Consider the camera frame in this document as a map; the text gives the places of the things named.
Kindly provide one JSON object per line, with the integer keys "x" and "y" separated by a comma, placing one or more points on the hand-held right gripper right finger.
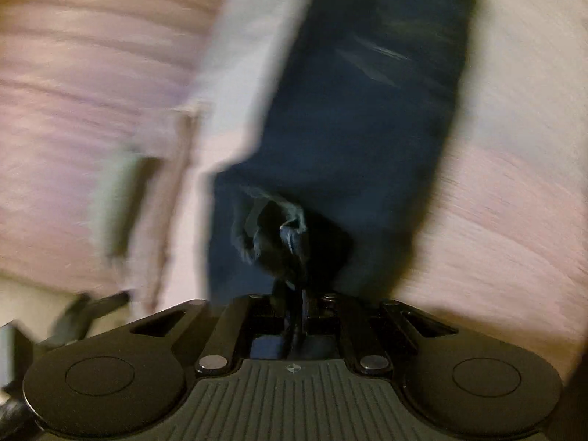
{"x": 358, "y": 330}

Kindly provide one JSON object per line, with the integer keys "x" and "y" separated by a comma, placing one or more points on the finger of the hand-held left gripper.
{"x": 92, "y": 308}

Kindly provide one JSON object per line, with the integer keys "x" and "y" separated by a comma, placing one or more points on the grey-green checked pillow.
{"x": 115, "y": 202}

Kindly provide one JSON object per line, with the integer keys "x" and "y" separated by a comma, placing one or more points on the dark blue jeans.
{"x": 344, "y": 147}

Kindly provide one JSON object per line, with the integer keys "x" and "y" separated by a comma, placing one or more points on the pink and grey striped bedspread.
{"x": 505, "y": 202}

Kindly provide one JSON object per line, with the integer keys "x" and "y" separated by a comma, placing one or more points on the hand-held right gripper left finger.
{"x": 229, "y": 330}

